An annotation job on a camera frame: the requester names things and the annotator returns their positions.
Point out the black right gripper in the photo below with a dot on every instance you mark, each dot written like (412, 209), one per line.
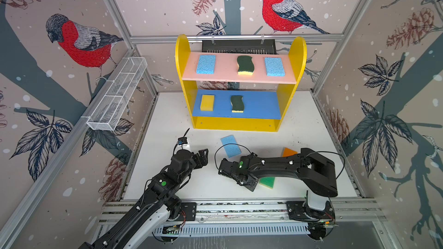
(250, 187)

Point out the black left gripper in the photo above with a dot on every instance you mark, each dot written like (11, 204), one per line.
(204, 158)

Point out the green yellow scouring sponge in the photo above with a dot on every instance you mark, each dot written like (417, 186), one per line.
(245, 65)
(237, 104)

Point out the light blue sponge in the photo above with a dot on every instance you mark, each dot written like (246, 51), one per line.
(206, 64)
(231, 147)
(274, 67)

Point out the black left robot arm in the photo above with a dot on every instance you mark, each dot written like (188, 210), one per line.
(157, 204)

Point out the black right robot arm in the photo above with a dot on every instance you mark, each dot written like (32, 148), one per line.
(316, 171)

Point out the yellow shelf unit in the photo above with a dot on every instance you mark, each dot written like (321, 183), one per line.
(266, 99)

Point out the orange sponge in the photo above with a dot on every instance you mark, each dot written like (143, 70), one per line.
(287, 152)

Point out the black perforated metal tray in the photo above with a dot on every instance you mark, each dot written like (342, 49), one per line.
(265, 47)

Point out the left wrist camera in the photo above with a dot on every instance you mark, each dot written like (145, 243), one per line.
(183, 144)

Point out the white wire basket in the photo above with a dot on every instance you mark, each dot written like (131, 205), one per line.
(110, 109)

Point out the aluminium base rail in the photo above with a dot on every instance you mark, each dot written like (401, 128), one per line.
(281, 210)

